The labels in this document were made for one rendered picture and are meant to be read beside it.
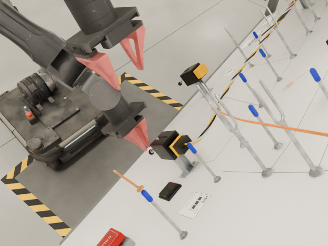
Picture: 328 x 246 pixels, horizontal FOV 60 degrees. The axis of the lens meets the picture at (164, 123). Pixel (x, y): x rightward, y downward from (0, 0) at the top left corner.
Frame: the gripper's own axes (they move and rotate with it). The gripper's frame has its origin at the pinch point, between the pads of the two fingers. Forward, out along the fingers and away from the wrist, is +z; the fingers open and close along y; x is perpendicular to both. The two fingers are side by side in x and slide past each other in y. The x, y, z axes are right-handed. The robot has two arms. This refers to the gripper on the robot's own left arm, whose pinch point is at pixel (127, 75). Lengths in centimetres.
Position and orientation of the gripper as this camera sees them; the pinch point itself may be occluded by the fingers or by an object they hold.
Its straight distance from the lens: 48.0
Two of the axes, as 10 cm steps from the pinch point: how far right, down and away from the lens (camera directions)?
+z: 3.6, 7.1, 6.1
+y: 6.5, -6.6, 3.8
